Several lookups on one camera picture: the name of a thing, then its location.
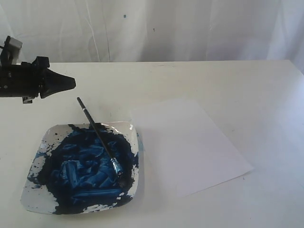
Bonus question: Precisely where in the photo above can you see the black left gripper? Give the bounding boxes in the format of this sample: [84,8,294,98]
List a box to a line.
[0,57,76,103]

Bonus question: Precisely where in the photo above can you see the black paintbrush silver ferrule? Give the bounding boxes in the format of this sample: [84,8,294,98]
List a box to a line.
[76,97,127,188]

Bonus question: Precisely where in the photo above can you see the white backdrop cloth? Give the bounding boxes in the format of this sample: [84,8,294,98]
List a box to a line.
[0,0,304,65]

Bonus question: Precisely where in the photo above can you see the white plate with blue paint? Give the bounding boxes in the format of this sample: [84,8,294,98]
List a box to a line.
[20,122,139,215]

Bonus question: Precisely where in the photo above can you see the white paper sheet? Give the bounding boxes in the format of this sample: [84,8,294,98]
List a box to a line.
[132,99,253,197]

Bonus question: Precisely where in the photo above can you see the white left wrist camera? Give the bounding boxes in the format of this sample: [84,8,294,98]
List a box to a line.
[0,36,22,65]

